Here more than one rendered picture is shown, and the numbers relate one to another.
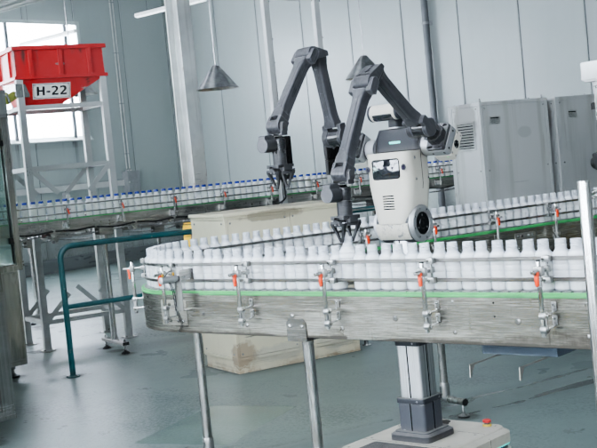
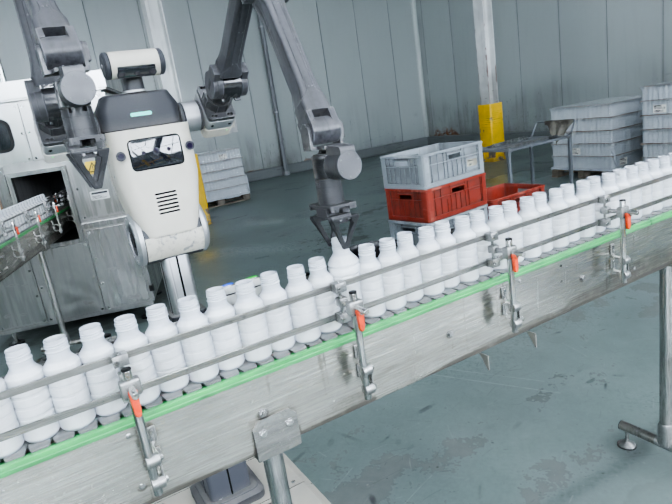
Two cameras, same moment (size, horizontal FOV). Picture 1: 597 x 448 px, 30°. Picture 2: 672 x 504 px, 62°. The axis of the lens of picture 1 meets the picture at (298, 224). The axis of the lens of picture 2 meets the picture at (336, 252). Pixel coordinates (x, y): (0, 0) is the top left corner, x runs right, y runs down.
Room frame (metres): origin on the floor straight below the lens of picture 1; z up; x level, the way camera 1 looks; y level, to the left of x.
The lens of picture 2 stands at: (3.77, 0.94, 1.47)
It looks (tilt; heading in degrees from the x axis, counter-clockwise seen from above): 15 degrees down; 289
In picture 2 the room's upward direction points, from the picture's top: 9 degrees counter-clockwise
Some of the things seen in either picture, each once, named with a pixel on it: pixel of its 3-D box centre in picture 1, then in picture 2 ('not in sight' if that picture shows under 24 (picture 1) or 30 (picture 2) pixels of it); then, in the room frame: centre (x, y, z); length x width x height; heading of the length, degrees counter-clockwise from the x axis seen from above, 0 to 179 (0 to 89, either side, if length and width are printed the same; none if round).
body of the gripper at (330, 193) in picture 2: (345, 210); (330, 194); (4.15, -0.18, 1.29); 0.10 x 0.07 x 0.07; 138
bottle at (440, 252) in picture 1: (441, 266); (479, 242); (3.87, -0.48, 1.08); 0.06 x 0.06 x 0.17
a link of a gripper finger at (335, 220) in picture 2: (343, 229); (339, 227); (4.14, -0.16, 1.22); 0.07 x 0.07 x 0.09; 48
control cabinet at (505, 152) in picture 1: (505, 202); not in sight; (10.30, -1.92, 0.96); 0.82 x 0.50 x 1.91; 120
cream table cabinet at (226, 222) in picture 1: (275, 283); not in sight; (8.61, 0.22, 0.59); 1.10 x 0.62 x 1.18; 120
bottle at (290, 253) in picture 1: (292, 268); (222, 328); (4.34, 0.04, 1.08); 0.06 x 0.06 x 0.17
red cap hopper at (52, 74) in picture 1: (63, 196); not in sight; (10.68, 2.22, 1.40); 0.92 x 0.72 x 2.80; 120
